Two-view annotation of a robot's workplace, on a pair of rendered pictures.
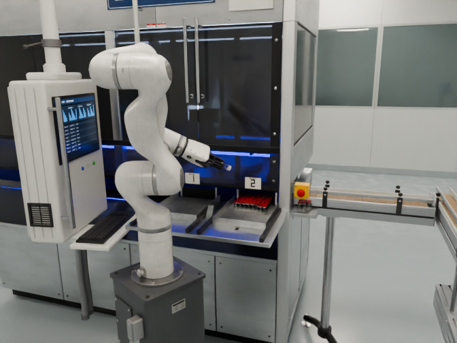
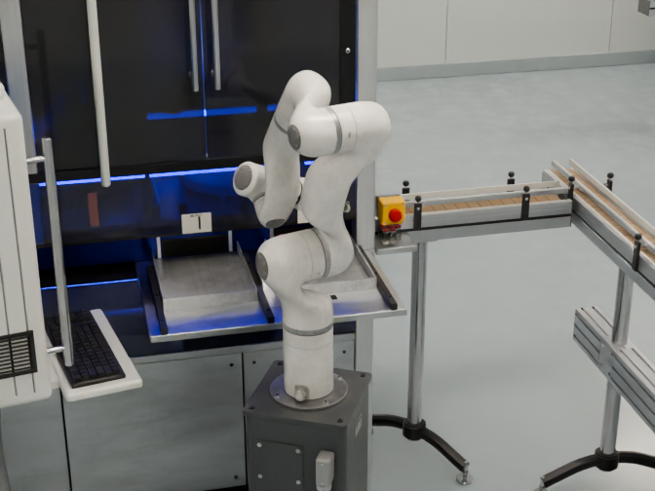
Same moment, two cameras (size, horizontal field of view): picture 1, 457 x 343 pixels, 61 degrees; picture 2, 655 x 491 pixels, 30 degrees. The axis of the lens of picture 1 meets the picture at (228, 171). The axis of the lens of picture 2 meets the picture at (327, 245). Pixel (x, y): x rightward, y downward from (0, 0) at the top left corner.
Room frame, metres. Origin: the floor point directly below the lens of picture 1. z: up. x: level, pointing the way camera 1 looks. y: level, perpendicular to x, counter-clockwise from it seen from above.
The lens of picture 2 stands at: (-0.92, 1.56, 2.40)
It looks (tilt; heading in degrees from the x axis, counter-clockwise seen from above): 24 degrees down; 329
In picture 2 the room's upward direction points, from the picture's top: straight up
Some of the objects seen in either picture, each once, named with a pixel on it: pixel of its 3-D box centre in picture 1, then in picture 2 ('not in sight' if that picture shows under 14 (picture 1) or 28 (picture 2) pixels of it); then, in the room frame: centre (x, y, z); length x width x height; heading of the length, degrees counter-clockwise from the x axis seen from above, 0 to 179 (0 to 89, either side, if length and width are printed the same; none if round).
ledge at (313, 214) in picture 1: (305, 211); (391, 241); (1.92, -0.40, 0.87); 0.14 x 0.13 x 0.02; 162
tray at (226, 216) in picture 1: (248, 211); (318, 262); (1.86, -0.10, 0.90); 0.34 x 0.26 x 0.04; 162
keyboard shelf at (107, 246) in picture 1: (102, 229); (70, 356); (1.89, 0.66, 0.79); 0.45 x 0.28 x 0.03; 172
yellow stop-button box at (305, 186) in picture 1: (302, 190); (391, 209); (1.89, -0.37, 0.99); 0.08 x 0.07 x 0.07; 162
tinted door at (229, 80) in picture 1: (238, 87); (280, 52); (1.98, -0.05, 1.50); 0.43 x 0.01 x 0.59; 72
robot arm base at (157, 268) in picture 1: (156, 250); (308, 358); (1.30, 0.26, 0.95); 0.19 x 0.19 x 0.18
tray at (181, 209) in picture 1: (186, 205); (202, 274); (1.96, 0.23, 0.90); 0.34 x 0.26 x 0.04; 162
